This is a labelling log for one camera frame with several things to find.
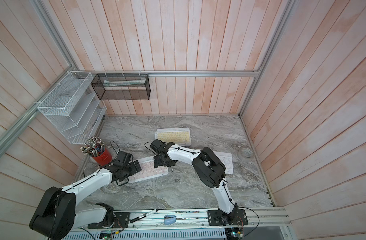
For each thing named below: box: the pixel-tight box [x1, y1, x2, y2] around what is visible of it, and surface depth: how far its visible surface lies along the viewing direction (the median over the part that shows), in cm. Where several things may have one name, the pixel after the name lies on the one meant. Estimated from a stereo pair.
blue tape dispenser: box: [164, 214, 177, 225], surface depth 74 cm
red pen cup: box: [80, 137, 113, 166], surface depth 84 cm
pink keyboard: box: [128, 156, 169, 184], surface depth 92 cm
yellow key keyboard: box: [155, 127, 192, 147], surface depth 106 cm
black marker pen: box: [130, 208, 159, 223], surface depth 76 cm
